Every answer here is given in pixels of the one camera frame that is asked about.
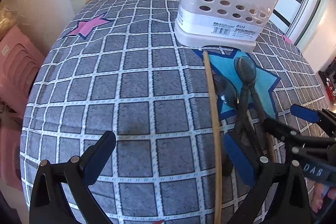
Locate grey checked tablecloth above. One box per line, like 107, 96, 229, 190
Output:
20, 0, 335, 223

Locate dark translucent plastic spoon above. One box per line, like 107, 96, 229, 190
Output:
213, 74, 264, 156

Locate pink plastic stool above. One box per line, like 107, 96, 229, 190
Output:
1, 26, 45, 191

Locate person's hand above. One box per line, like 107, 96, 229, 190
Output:
310, 182, 336, 213

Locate plain bamboo chopstick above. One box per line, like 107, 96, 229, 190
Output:
203, 51, 222, 224

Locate pink plastic utensil holder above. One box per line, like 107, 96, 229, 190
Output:
174, 0, 278, 53

